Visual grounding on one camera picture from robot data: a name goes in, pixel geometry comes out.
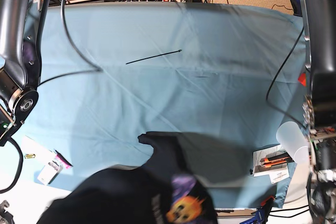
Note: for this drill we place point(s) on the black t-shirt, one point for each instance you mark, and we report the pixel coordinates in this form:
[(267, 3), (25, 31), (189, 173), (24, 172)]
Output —
[(162, 190)]

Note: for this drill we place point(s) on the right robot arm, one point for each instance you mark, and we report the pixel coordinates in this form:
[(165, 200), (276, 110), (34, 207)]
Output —
[(22, 24)]

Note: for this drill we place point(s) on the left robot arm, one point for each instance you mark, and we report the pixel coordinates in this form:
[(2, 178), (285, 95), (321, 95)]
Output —
[(319, 108)]

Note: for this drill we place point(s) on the light blue table cloth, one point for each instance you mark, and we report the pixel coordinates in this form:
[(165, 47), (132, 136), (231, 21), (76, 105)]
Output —
[(223, 95)]

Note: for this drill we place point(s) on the white booklet papers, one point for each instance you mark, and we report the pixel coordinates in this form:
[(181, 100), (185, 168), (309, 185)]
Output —
[(276, 173)]

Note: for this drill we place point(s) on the pink marker package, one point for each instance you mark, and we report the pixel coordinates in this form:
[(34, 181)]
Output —
[(66, 164)]

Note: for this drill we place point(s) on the translucent plastic cup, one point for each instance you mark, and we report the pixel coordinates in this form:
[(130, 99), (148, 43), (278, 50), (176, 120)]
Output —
[(293, 141)]

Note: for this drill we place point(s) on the red cube block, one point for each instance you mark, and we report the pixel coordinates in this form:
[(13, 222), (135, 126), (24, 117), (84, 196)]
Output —
[(302, 79)]

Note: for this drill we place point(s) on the white blister pack card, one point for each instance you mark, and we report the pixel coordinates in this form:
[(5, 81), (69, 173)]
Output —
[(49, 172)]

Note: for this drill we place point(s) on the white paper sheet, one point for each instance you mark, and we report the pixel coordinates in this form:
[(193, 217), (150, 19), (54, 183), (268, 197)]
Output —
[(43, 155)]

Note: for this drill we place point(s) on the blue orange bar clamp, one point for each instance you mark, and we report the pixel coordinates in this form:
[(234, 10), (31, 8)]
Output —
[(262, 213)]

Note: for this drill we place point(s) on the black cable tie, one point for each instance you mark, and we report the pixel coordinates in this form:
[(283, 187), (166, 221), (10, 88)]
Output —
[(150, 57)]

